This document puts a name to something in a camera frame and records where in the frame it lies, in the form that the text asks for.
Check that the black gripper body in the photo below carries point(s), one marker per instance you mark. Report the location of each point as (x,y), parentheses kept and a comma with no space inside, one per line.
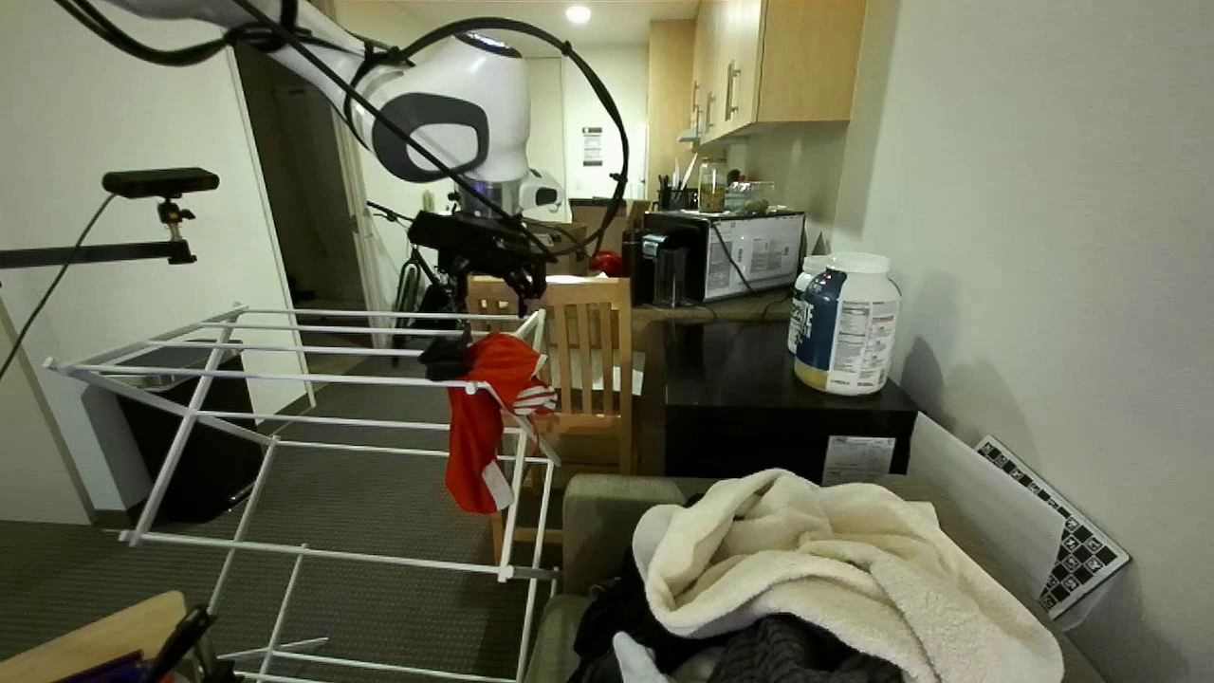
(474,279)

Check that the orange cloth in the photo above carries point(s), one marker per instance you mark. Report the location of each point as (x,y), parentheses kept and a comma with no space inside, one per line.
(481,429)

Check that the white drying rack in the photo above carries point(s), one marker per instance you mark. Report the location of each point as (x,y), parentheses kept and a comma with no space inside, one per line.
(190,420)

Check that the bicycle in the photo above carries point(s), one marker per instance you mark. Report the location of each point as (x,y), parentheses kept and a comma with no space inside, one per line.
(413,284)

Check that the wooden slatted chair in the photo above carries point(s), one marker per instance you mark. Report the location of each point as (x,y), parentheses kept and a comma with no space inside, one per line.
(592,367)

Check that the small red object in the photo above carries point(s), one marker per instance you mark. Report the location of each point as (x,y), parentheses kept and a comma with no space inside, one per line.
(607,264)

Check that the black coffee machine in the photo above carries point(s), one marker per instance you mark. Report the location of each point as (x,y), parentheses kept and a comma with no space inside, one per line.
(657,270)

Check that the black side table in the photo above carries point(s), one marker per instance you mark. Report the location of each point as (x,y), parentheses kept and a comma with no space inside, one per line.
(732,402)

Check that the microwave oven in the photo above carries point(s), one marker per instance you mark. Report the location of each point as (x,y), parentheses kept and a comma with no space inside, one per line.
(753,253)

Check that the black bin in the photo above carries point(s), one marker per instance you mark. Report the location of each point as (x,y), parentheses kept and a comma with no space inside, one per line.
(204,468)

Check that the round ceiling light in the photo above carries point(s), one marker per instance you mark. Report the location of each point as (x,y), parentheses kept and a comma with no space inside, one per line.
(577,11)

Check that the black clothing pile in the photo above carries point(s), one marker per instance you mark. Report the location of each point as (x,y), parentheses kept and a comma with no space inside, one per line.
(619,621)

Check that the large blue-label protein tub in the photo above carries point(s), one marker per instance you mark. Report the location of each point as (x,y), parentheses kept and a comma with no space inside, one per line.
(849,326)

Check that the white garment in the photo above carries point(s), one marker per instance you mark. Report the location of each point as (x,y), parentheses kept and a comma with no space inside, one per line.
(641,661)

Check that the dark grey knitted sweater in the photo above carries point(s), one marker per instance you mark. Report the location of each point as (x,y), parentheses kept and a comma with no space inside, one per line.
(783,657)

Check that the cream fluffy towel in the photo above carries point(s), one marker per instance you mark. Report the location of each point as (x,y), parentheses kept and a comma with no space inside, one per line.
(859,571)

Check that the light wooden board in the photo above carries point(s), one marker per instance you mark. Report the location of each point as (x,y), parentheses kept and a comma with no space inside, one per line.
(88,640)

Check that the white flat panel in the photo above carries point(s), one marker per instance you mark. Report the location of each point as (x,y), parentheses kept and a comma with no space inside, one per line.
(971,494)

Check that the checkerboard calibration board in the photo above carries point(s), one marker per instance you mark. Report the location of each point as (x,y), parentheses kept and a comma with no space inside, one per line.
(1074,545)

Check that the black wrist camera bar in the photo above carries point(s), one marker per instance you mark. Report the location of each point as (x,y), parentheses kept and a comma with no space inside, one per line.
(481,240)

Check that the black camera on stand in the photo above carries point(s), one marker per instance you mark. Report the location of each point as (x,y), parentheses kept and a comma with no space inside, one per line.
(158,178)

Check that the wooden wall cabinet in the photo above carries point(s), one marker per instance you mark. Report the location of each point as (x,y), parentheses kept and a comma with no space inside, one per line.
(783,62)

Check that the black clamp mount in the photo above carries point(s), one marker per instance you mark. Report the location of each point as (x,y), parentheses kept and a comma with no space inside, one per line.
(177,645)

